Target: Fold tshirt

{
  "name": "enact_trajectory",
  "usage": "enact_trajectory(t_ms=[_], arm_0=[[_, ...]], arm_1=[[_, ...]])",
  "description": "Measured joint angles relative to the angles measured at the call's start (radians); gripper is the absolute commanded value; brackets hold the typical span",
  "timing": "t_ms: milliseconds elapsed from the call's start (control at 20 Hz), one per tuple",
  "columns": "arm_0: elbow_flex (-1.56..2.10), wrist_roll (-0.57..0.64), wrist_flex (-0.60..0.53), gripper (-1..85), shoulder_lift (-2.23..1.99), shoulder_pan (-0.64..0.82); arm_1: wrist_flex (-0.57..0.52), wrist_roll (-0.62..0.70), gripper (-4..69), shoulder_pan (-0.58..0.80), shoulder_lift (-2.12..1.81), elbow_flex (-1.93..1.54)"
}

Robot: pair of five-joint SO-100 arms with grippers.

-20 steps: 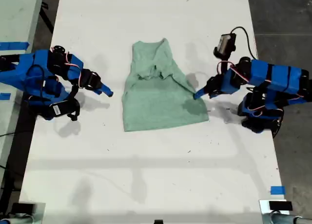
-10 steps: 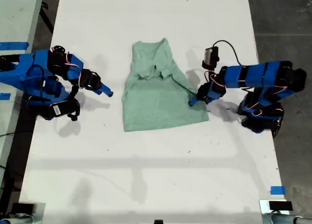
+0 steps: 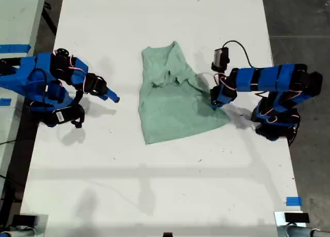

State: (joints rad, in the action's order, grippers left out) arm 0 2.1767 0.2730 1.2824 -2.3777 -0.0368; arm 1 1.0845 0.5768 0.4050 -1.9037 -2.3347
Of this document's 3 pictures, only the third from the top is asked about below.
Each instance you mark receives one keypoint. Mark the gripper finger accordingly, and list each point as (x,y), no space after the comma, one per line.
(111,96)
(215,107)

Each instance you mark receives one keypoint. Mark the pale green T-shirt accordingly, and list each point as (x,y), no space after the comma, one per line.
(167,113)

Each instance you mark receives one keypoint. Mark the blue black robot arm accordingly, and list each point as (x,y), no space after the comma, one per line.
(28,72)
(268,77)

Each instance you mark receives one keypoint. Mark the long blue tape strip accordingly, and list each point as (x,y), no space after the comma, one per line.
(14,48)

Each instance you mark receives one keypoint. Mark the short blue tape strip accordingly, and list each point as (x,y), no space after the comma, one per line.
(293,201)
(5,102)

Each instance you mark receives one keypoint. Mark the pale side table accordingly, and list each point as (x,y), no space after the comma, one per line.
(15,15)

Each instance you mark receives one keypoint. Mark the white metal plate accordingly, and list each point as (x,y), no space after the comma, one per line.
(279,219)

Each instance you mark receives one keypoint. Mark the small black clamp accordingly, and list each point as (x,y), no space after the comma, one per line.
(167,234)

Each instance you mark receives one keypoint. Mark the small black box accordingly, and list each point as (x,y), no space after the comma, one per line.
(296,217)
(24,219)

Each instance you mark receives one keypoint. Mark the silver metal plate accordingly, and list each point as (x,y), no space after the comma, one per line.
(42,221)

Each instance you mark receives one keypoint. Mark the grey tube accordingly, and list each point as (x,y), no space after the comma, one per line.
(18,233)
(299,232)

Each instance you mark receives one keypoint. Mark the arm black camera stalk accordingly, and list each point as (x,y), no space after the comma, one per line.
(77,99)
(222,74)

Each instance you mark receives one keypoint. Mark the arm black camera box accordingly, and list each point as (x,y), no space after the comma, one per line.
(220,58)
(63,116)

